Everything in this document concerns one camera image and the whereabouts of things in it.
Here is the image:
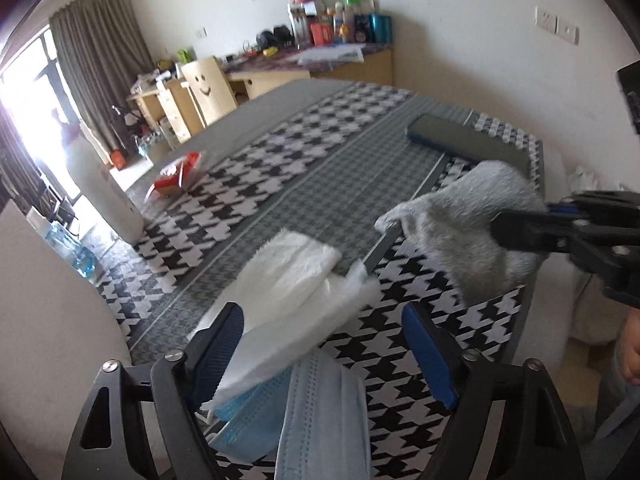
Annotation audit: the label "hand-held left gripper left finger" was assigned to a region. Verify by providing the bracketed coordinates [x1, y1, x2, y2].
[62, 302, 245, 480]

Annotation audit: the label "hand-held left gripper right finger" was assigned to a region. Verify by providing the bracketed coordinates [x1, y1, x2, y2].
[401, 302, 587, 480]

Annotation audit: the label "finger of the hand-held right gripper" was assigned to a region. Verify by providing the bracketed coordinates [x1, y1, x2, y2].
[490, 208, 577, 257]
[545, 190, 621, 221]

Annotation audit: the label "grey fluffy cloth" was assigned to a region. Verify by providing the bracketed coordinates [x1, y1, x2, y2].
[374, 160, 551, 307]

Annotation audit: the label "bright blue face mask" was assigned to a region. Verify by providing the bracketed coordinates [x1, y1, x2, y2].
[207, 369, 297, 467]

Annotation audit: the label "light blue face mask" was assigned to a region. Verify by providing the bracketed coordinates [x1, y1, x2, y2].
[274, 349, 372, 480]

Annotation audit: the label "person's right hand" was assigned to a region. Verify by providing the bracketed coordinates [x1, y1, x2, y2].
[620, 310, 640, 381]

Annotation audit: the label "white crumpled paper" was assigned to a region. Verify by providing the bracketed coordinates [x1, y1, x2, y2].
[569, 164, 601, 191]

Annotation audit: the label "person's grey clothing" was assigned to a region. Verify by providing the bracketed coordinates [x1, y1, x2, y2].
[594, 340, 640, 442]

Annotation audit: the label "blue water jug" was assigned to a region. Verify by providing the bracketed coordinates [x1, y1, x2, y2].
[44, 224, 101, 281]

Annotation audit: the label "red snack packet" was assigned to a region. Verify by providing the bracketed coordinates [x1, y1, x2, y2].
[144, 152, 202, 197]

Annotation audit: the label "houndstooth tablecloth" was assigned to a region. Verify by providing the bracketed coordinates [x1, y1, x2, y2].
[97, 77, 547, 480]

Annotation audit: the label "dark bag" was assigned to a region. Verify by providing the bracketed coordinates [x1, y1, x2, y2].
[109, 104, 146, 151]

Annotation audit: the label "wooden desk with drawers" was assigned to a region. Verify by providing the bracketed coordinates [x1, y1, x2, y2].
[127, 77, 201, 144]

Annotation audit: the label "wooden smiley face chair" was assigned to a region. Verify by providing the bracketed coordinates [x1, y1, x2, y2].
[180, 57, 239, 129]

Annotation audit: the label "loose papers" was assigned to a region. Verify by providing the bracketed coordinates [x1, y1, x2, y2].
[297, 44, 366, 66]

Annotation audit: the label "long wooden desk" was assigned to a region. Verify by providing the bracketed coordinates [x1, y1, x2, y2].
[222, 42, 396, 106]

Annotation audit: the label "row of bottles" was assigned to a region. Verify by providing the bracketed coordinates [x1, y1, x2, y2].
[287, 0, 394, 47]

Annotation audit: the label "glass balcony door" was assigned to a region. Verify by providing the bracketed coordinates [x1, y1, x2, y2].
[0, 25, 82, 212]

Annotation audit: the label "brown curtain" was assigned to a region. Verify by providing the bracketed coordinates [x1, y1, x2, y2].
[49, 0, 156, 162]

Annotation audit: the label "white wall switch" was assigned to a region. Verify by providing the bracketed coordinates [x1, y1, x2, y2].
[557, 17, 581, 44]

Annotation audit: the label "white wall socket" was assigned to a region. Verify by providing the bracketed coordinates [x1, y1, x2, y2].
[534, 5, 557, 34]

